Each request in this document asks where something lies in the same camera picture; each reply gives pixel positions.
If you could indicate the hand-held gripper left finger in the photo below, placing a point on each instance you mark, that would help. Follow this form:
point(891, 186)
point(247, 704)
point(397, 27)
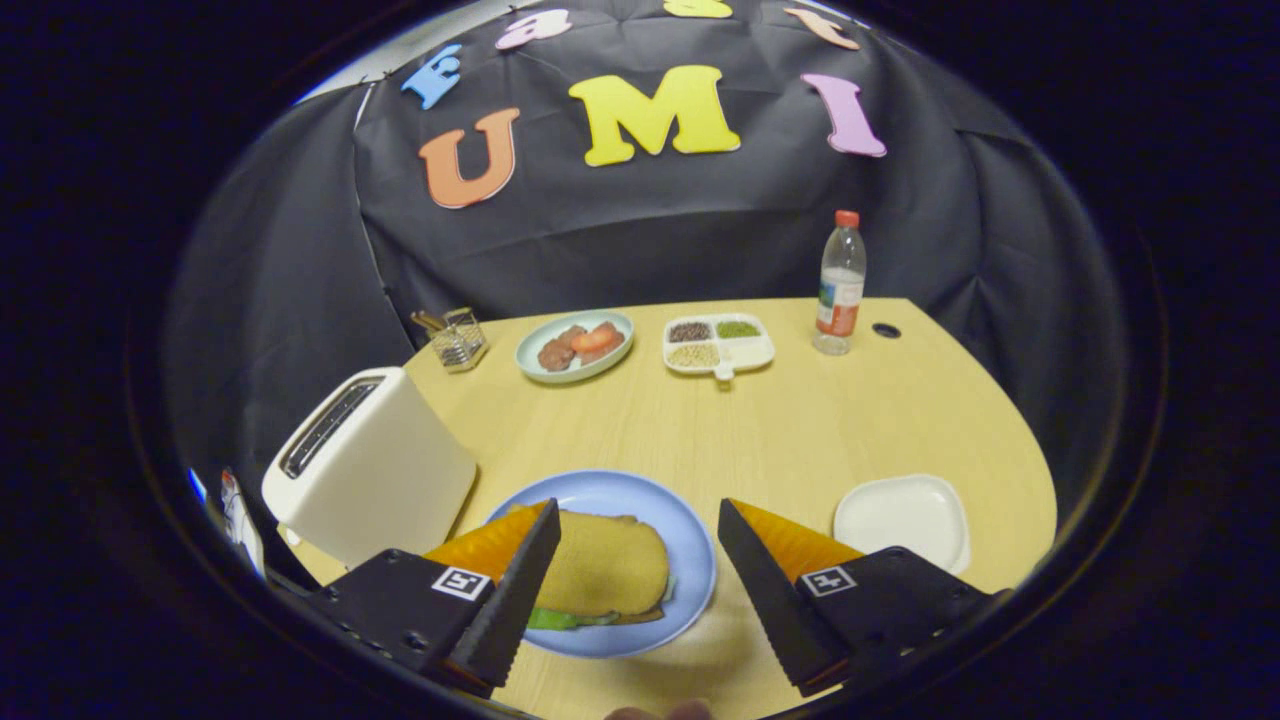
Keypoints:
point(510, 600)

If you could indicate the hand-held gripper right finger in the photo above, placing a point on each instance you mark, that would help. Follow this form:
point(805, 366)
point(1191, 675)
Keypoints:
point(770, 600)

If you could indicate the green lettuce leaf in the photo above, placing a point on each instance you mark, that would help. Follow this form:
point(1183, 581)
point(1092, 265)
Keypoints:
point(560, 620)

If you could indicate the brown toast slice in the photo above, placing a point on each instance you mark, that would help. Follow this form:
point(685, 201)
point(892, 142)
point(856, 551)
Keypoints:
point(610, 565)

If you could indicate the white square plate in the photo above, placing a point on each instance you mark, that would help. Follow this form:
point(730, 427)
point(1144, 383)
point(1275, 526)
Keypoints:
point(900, 520)

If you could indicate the blue round plate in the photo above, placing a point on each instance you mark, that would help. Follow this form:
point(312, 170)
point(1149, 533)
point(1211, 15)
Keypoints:
point(620, 490)

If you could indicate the white toaster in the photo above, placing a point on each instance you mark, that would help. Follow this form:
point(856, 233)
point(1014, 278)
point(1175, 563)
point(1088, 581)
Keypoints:
point(390, 470)

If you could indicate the pale green round plate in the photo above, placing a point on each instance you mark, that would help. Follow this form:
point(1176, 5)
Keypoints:
point(535, 375)

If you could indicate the white divided dish with grains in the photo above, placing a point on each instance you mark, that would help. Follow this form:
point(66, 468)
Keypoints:
point(750, 352)

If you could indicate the brown meat piece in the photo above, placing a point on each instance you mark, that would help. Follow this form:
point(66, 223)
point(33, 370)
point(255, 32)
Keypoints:
point(555, 355)
point(572, 334)

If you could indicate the red tomato slice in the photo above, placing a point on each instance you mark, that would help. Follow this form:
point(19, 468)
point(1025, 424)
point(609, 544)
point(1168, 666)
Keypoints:
point(600, 342)

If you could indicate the white device beside table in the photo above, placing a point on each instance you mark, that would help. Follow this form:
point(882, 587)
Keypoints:
point(243, 520)

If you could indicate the black table grommet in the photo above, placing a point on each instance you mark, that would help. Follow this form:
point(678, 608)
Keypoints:
point(886, 330)

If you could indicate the clear water bottle red cap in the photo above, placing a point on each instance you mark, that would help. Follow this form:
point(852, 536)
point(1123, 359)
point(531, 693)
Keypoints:
point(840, 290)

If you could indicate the black backdrop cloth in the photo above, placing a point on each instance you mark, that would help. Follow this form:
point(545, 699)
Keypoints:
point(650, 240)

